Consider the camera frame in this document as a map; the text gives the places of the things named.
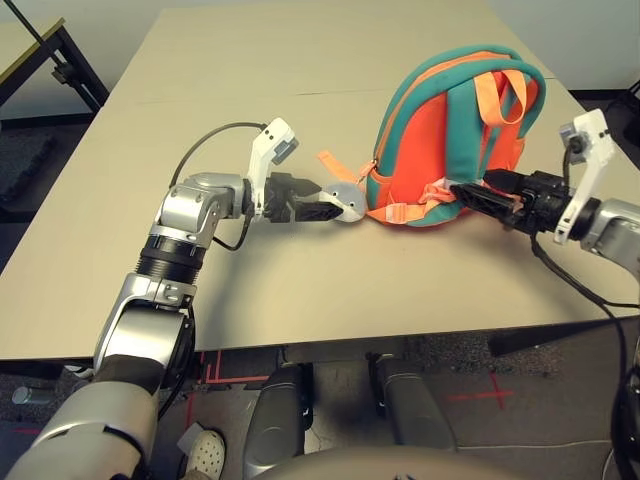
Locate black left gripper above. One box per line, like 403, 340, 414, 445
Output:
259, 172, 347, 225

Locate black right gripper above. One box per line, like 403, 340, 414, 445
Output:
449, 168, 576, 234

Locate grey and white plush toy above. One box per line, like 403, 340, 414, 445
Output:
319, 180, 367, 225

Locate orange and teal backpack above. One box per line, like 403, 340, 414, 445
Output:
314, 44, 547, 229

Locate grey right robot leg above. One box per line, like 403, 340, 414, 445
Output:
369, 352, 459, 451

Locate black framed side table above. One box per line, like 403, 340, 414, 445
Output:
0, 0, 110, 121

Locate white perforated shoe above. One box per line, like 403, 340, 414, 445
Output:
185, 427, 226, 480

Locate grey robot torso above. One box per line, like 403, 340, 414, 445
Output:
239, 444, 606, 480

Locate black foam mat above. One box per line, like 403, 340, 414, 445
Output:
0, 134, 56, 201

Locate metal cylinder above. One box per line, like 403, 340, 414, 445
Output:
12, 385, 51, 405

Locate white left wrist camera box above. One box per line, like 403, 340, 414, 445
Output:
245, 117, 301, 219

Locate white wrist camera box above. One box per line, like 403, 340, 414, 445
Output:
552, 109, 614, 245
245, 117, 301, 219

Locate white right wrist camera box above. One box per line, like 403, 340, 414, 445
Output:
552, 109, 614, 245

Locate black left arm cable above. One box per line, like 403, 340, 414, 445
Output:
169, 121, 266, 251

